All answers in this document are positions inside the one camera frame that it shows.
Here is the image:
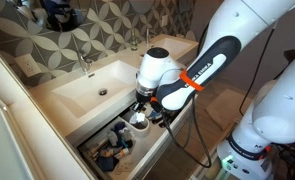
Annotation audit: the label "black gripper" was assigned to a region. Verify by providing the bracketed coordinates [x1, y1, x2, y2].
[132, 92, 161, 113]

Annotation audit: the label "white tissue piece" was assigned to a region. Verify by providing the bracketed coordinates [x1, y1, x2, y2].
[129, 112, 145, 124]

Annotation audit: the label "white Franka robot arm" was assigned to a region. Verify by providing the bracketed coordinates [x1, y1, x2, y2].
[134, 0, 295, 180]

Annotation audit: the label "white curved drawer divider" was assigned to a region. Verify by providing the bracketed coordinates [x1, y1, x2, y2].
[120, 108, 150, 138]

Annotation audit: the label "open white vanity drawer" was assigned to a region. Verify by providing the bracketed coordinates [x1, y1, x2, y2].
[76, 96, 199, 180]

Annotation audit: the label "white rectangular sink basin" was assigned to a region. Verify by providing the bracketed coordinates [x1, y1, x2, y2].
[52, 60, 138, 118]

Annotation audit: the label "white orange tube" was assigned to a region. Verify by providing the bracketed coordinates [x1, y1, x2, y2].
[115, 148, 130, 159]

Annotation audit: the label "clear soap dispenser bottle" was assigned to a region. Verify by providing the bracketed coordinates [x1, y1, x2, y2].
[131, 29, 138, 51]

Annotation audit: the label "chrome sink faucet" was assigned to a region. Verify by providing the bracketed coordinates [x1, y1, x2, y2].
[78, 51, 93, 74]

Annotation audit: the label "dark blue cloth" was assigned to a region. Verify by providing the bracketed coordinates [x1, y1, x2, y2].
[97, 157, 119, 172]

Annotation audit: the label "beige floor mat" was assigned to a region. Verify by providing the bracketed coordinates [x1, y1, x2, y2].
[205, 89, 244, 130]

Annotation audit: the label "blue handled scissors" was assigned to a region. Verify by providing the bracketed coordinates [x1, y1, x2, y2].
[148, 111, 161, 120]

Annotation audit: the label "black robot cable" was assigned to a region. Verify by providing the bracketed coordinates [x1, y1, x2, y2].
[160, 19, 278, 169]

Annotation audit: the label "white wall power outlet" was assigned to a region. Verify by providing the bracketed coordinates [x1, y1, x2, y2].
[15, 54, 41, 77]

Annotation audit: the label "round wall mirror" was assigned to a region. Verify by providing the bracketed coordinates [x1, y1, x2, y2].
[7, 0, 91, 32]

